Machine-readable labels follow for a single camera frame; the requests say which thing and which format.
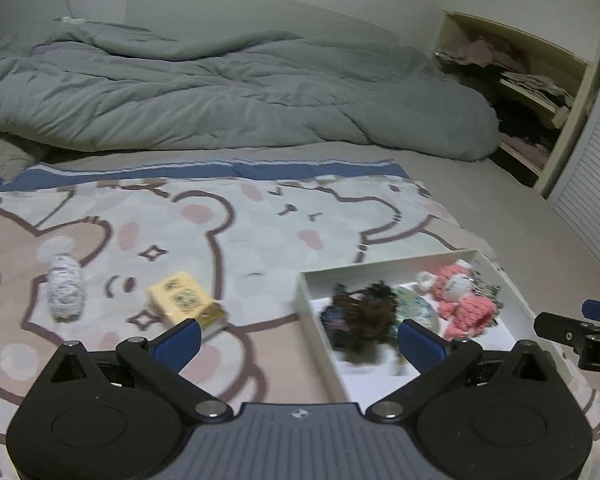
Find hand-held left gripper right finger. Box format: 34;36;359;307
365;318;557;424

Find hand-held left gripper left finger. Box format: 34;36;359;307
45;318;234;424

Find blue floral drawstring pouch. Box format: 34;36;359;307
392;285;442;334

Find white cardboard box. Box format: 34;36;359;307
298;248;569;404

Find pink crochet doll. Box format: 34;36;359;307
414;258;499;344

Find dark brown fuzzy toy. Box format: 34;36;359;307
319;282;402;367

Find small yellow box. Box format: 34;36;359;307
147;270;229;344

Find bear printed blanket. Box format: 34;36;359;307
0;158;600;480

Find white knitted roll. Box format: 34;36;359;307
47;253;89;323

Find beige bed sheet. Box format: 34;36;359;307
44;139;600;342

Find white louvered door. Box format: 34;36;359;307
547;34;600;292

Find pale pink folded clothes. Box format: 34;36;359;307
501;135;557;162

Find cream shelf unit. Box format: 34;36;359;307
432;9;600;197

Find beige folded clothes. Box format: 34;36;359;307
499;69;577;128

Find beige fluffy blanket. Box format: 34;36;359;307
0;132;49;187

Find grey duvet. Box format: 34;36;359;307
0;22;502;163

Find pink crumpled clothes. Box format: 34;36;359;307
436;34;532;69

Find metal keychain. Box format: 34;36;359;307
472;269;504;307

